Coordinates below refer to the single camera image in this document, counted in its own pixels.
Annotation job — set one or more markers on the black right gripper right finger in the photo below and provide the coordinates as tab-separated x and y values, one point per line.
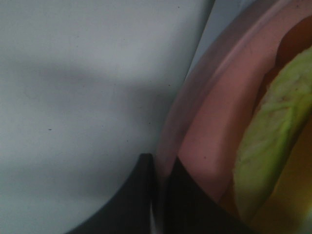
188	210

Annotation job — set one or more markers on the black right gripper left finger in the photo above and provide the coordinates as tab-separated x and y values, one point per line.
129	210

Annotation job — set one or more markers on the white bread sandwich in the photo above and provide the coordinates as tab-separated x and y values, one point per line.
273	169

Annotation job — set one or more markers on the pink round plate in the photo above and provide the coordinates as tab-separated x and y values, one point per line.
214	105

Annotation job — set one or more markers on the white microwave oven body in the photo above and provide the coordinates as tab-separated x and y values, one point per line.
85	87

